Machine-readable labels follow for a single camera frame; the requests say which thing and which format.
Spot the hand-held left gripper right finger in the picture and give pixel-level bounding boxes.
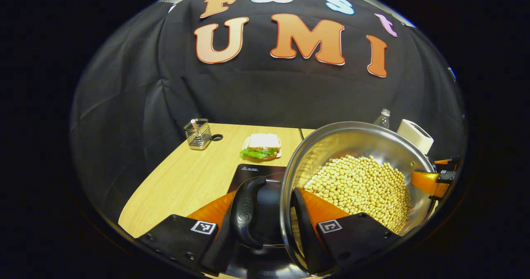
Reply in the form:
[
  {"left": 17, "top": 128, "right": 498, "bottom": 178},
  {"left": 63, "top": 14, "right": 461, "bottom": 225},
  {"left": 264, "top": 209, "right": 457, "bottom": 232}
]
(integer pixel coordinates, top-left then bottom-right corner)
[{"left": 292, "top": 187, "right": 401, "bottom": 276}]

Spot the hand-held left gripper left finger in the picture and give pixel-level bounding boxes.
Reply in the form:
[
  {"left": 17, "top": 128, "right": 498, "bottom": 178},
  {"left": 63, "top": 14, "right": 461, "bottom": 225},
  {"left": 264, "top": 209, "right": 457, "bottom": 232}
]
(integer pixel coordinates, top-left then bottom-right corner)
[{"left": 136, "top": 188, "right": 240, "bottom": 276}]

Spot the steel pot with black handle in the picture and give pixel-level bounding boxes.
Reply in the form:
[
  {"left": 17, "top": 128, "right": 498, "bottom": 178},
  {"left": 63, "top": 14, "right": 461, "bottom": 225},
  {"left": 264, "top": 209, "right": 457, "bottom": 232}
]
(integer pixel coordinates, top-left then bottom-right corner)
[{"left": 230, "top": 121, "right": 438, "bottom": 276}]

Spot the black induction cooktop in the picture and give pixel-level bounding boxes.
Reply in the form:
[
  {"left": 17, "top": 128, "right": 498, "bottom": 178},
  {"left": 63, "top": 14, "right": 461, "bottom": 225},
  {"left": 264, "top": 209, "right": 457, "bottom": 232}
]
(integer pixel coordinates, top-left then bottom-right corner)
[{"left": 226, "top": 164, "right": 328, "bottom": 279}]

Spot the white toaster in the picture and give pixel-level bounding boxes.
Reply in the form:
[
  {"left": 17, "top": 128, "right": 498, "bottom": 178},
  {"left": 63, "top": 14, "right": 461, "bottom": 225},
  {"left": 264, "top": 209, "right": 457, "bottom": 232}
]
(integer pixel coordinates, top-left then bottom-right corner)
[{"left": 396, "top": 119, "right": 434, "bottom": 155}]

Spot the heap of soybeans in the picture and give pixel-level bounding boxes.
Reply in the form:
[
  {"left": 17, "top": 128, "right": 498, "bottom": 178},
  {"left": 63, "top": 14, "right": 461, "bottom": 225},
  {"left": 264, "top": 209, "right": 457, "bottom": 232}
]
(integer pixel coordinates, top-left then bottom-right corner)
[{"left": 304, "top": 154, "right": 413, "bottom": 234}]

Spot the clear water bottle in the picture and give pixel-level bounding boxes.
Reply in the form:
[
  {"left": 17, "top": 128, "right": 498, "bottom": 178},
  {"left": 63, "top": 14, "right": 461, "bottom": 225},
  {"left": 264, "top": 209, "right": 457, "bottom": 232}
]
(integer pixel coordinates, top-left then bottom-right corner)
[{"left": 373, "top": 108, "right": 391, "bottom": 130}]

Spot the sandwich with lettuce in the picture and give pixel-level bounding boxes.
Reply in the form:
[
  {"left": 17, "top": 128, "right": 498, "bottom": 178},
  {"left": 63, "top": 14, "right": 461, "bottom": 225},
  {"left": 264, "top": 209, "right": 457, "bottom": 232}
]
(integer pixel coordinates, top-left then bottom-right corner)
[{"left": 240, "top": 133, "right": 282, "bottom": 160}]

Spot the wire mesh holder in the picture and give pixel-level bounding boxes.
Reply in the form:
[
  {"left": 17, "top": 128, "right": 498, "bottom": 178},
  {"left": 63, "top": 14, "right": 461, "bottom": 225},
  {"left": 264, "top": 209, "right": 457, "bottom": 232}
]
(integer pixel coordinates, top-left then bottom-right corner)
[{"left": 183, "top": 118, "right": 212, "bottom": 150}]

